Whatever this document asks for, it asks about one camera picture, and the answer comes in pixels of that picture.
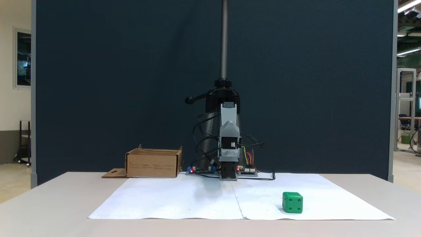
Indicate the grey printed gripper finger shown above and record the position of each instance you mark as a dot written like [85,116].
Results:
[228,115]

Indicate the green dice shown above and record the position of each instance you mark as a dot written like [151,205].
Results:
[292,203]

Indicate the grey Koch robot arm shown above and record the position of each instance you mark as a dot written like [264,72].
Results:
[228,154]

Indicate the blue circuit board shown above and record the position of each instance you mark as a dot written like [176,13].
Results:
[200,170]

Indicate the brown cardboard box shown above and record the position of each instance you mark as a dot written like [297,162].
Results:
[151,166]

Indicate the white paper sheet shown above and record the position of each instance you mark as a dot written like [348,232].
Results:
[329,200]
[164,200]

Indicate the dark blue partition panel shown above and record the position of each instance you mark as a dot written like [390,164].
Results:
[98,82]

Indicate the ceiling strip light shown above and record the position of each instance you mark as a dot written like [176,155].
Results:
[408,6]

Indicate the black wheeled cart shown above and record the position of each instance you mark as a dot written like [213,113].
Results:
[24,144]

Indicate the black camera stand with pole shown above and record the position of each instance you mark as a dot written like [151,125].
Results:
[224,39]

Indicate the aluminium frame rack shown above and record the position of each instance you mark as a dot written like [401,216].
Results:
[408,98]

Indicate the framed wall window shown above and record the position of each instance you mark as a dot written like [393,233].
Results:
[23,59]

